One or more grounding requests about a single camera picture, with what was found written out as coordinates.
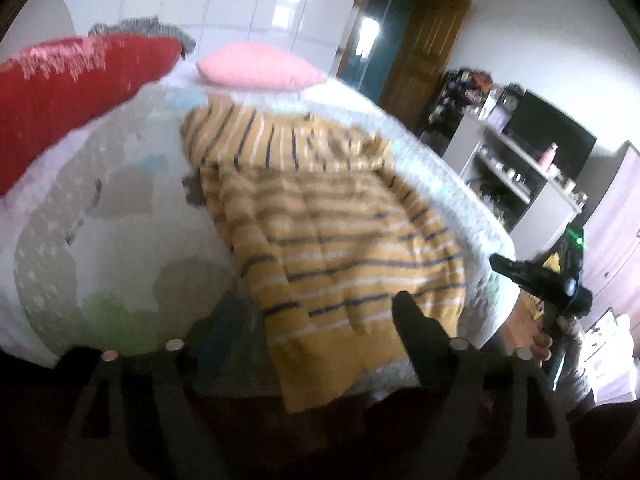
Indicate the white shelf unit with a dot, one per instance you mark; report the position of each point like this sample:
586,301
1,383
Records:
532,207

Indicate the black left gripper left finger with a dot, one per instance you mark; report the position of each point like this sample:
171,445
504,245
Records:
143,417

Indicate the pink pillow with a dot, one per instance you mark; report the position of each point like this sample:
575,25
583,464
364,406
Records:
253,65

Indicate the right hand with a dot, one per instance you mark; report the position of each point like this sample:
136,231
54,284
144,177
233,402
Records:
535,344

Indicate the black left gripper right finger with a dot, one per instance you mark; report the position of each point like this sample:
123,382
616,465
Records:
490,416

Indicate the patterned quilted bedspread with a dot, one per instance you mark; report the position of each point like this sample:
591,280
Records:
103,245

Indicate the white round headboard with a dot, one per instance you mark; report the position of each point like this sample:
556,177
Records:
37,22

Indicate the yellow striped knit sweater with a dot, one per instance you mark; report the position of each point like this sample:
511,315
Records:
325,233

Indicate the red floral pillow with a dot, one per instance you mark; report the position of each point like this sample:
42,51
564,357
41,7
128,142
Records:
52,88

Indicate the black television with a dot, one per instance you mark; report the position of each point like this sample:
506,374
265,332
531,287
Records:
536,125

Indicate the grey knit garment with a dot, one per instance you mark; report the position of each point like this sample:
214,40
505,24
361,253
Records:
146,27

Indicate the brown wooden door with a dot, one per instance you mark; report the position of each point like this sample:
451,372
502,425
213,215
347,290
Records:
423,55

